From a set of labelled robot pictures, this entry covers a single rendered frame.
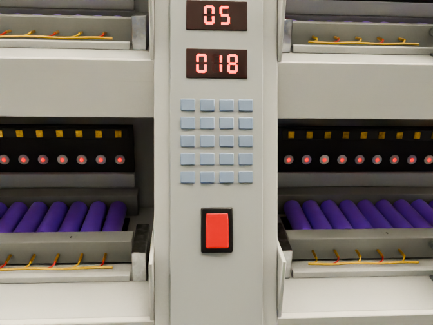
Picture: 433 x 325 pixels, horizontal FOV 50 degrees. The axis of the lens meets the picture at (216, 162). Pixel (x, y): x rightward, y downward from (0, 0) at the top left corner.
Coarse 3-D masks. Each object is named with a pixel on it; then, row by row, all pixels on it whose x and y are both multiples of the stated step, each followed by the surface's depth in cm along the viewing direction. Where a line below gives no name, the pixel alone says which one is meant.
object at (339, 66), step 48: (288, 0) 52; (336, 0) 53; (384, 0) 54; (432, 0) 54; (288, 48) 40; (336, 48) 41; (384, 48) 41; (432, 48) 41; (288, 96) 37; (336, 96) 37; (384, 96) 37; (432, 96) 37
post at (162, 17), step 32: (160, 0) 35; (160, 32) 35; (160, 64) 35; (160, 96) 35; (160, 128) 35; (160, 160) 35; (160, 192) 35; (160, 224) 35; (160, 256) 35; (160, 288) 35; (160, 320) 35
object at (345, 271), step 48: (288, 144) 52; (336, 144) 52; (384, 144) 52; (432, 144) 53; (288, 192) 51; (336, 192) 52; (384, 192) 52; (432, 192) 52; (288, 240) 42; (336, 240) 42; (384, 240) 43; (432, 240) 43; (288, 288) 39; (336, 288) 39; (384, 288) 39; (432, 288) 40
